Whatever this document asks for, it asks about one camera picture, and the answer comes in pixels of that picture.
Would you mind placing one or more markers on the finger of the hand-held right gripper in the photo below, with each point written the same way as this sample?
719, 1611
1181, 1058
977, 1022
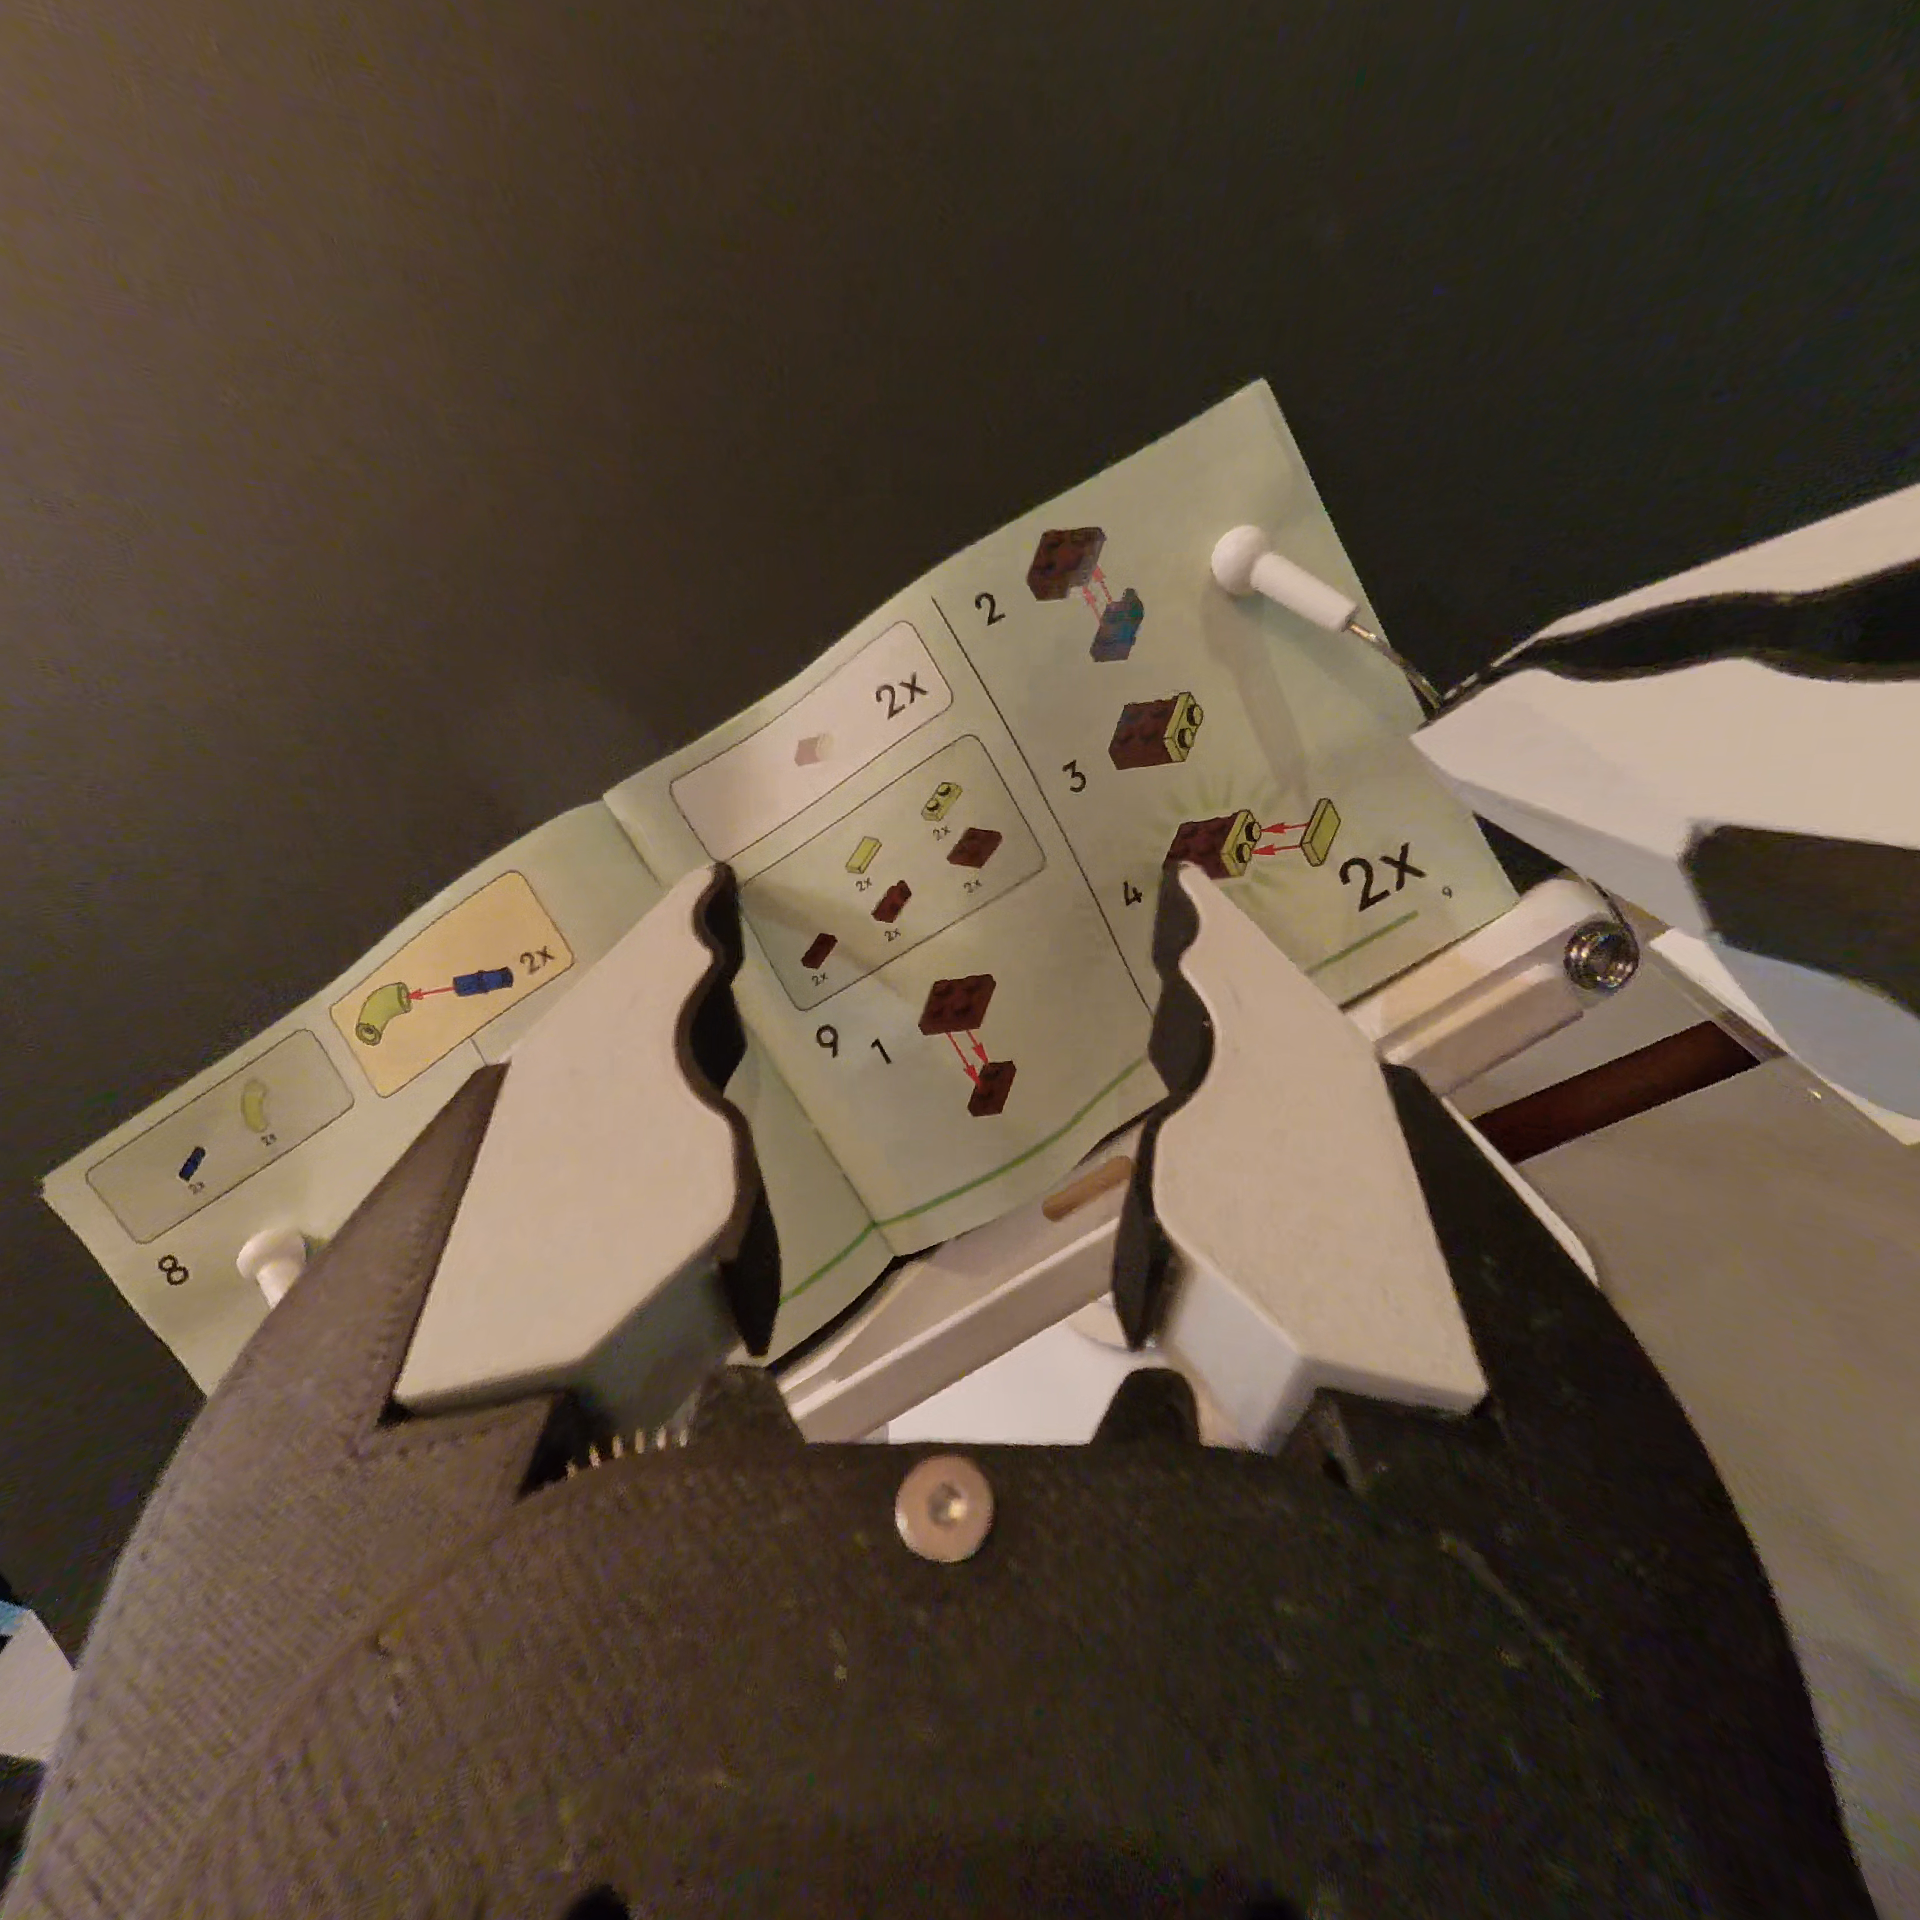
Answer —
1830, 553
1574, 780

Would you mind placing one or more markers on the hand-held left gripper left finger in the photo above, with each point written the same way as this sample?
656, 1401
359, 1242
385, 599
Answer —
584, 1155

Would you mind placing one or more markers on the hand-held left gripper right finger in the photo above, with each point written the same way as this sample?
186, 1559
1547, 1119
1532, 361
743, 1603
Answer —
1290, 1184

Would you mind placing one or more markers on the green building instruction booklet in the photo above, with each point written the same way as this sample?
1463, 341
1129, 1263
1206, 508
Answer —
1020, 780

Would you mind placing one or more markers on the small wooden dowel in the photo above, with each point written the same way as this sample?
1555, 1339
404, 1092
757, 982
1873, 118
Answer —
1083, 1191

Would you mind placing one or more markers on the white book stand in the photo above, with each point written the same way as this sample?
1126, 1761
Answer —
1478, 999

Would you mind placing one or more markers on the black flat panel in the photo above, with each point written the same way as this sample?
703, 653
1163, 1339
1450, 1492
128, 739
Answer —
600, 375

